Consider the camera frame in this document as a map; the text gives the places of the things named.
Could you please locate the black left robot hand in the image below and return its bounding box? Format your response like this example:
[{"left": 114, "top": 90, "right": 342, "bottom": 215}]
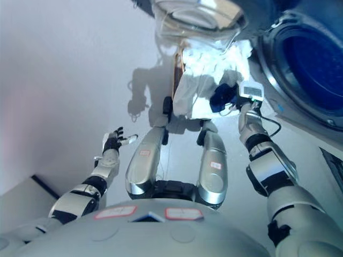
[{"left": 102, "top": 126, "right": 139, "bottom": 156}]

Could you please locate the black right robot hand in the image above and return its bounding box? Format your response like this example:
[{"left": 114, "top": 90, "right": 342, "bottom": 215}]
[{"left": 210, "top": 81, "right": 266, "bottom": 114}]

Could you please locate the white cloth garment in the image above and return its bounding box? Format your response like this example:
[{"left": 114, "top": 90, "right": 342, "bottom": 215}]
[{"left": 172, "top": 37, "right": 253, "bottom": 120}]

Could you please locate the translucent laundry basket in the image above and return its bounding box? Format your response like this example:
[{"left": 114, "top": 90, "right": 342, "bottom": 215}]
[{"left": 151, "top": 0, "right": 249, "bottom": 50}]

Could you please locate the washing machine drum door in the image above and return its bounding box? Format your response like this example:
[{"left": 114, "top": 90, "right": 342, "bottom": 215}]
[{"left": 256, "top": 10, "right": 343, "bottom": 131}]

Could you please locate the brown wooden board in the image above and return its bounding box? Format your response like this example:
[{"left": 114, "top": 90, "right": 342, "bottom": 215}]
[{"left": 173, "top": 49, "right": 187, "bottom": 100}]

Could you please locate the silver right robot leg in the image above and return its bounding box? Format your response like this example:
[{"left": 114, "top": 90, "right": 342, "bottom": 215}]
[{"left": 195, "top": 119, "right": 227, "bottom": 210}]

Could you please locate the grey box with dark edge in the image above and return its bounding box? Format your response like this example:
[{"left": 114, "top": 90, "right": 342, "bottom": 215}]
[{"left": 0, "top": 175, "right": 63, "bottom": 224}]

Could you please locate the grey robot torso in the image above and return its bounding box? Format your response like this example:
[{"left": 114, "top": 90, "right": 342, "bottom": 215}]
[{"left": 0, "top": 179, "right": 273, "bottom": 257}]

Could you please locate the dark framed panel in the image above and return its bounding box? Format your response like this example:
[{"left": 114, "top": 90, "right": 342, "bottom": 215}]
[{"left": 318, "top": 146, "right": 343, "bottom": 184}]

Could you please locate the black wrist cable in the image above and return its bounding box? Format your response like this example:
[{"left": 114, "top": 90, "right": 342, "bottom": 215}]
[{"left": 253, "top": 101, "right": 282, "bottom": 140}]

